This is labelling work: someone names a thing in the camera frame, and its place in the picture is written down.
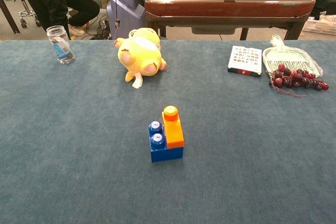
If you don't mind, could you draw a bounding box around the brown mahjong table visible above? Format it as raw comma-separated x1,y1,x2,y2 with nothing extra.
144,0,316,41

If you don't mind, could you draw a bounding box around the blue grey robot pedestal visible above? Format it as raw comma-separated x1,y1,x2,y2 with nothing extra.
106,0,148,40

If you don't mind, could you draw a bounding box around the clear jar with label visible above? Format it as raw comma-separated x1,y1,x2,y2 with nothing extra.
46,25,76,65

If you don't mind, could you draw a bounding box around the dark red grape bunch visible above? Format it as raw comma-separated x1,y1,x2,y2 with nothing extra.
265,63,330,98

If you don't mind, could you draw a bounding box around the white mahjong print box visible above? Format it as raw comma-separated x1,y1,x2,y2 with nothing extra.
227,45,263,78

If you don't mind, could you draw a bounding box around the blue table cloth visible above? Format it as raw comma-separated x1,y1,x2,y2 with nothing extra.
0,39,336,224

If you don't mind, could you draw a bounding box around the green dustpan in plastic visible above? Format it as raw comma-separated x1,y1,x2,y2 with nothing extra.
262,34,324,79

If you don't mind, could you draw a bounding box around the orange and blue toy block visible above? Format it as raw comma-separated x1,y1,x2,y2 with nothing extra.
161,105,185,150

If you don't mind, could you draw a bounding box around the dark table leg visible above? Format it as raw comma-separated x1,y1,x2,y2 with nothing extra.
0,0,21,35

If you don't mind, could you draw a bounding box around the black bag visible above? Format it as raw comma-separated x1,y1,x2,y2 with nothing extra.
311,0,336,20

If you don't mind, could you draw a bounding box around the blue building block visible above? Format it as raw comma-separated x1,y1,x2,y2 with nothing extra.
148,120,184,163

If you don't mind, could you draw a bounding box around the yellow plush toy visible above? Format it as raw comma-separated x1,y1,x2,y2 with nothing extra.
113,27,167,90

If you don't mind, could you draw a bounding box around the white plastic basket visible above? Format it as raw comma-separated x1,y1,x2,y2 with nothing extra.
301,16,336,36

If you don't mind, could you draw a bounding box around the chrome rolling stool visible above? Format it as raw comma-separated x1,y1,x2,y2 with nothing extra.
5,0,43,29

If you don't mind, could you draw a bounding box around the black floor cable bundle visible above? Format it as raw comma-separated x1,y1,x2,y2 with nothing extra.
90,16,114,40

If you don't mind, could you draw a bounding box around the hanging cable with connector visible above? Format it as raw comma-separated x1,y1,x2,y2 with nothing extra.
112,0,121,40

